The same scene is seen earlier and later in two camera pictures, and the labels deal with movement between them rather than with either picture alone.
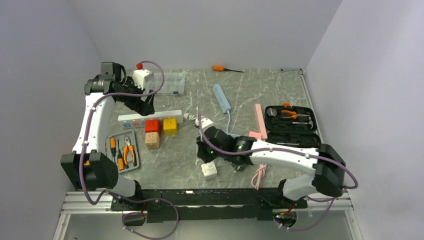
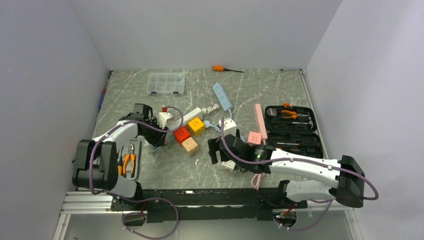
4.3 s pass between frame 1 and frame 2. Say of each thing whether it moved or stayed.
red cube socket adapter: moved
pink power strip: stayed
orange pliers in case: stayed
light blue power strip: stayed
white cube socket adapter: moved
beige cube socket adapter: moved
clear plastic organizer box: stayed
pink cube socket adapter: stayed
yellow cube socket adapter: moved
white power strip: moved
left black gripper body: moved
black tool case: stayed
